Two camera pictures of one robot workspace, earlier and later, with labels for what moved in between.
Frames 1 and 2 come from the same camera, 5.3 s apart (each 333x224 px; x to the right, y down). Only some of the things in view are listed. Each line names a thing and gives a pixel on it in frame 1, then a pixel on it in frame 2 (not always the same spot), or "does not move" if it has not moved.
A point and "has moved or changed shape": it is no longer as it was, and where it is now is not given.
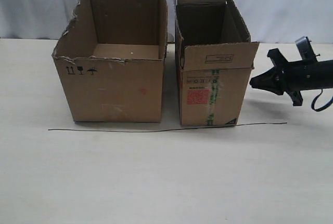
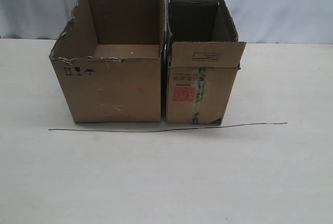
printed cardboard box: (216, 57) has moved or changed shape
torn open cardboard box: (110, 55) does not move
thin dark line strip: (232, 125) does not move
